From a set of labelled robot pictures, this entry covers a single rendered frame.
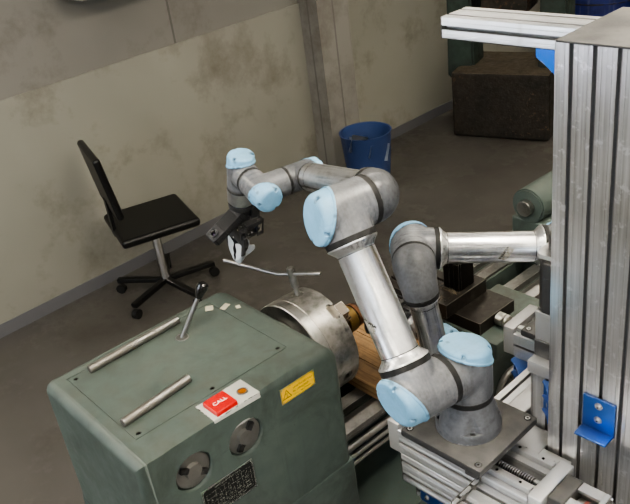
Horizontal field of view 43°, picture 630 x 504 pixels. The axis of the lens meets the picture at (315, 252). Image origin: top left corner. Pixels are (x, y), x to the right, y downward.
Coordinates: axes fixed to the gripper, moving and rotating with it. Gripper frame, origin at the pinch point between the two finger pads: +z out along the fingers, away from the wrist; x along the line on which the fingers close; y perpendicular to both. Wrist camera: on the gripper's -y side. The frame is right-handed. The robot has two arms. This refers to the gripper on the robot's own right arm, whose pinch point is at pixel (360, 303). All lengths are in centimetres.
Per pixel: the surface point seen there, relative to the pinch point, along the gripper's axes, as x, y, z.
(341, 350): 4.8, -25.2, -18.4
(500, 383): -32, 27, -32
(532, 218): -4, 83, -5
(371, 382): -19.1, -9.8, -11.9
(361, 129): -68, 236, 246
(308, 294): 16.1, -22.4, -3.5
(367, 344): -19.1, 3.6, 3.2
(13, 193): -29, -9, 273
